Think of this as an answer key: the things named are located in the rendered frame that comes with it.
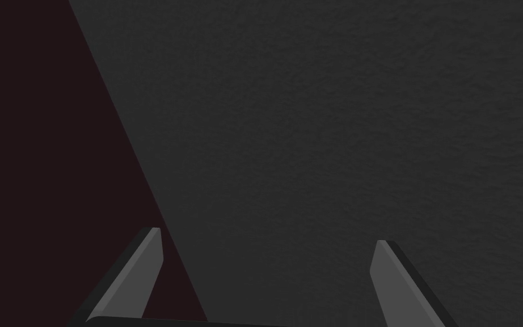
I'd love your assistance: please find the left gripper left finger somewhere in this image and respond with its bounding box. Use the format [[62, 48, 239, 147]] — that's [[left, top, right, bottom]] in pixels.
[[74, 227, 165, 322]]

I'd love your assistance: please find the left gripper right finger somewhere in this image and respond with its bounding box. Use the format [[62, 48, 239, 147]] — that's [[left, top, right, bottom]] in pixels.
[[369, 239, 460, 327]]

